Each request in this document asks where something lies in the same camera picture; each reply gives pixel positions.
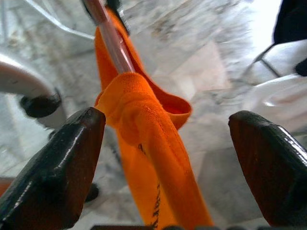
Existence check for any red plastic hanger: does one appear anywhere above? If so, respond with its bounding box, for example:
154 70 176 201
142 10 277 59
83 0 136 74

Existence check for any black metal drying rack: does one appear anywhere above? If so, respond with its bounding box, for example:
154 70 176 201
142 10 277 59
247 44 283 79

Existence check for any grey folding table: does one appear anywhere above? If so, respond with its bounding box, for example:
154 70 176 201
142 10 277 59
0 0 95 131

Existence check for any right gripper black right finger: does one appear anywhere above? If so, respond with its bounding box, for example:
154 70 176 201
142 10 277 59
228 110 307 228

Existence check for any white garment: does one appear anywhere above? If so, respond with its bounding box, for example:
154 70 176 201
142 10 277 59
242 40 307 135

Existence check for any orange garment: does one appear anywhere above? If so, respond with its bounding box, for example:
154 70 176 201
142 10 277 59
94 7 214 230

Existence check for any black garment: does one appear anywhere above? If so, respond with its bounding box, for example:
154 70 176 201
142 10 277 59
273 0 307 77

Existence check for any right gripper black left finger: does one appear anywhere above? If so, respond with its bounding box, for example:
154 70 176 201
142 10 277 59
0 107 106 230

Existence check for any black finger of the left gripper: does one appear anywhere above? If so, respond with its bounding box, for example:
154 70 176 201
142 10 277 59
105 0 131 36
80 0 96 26

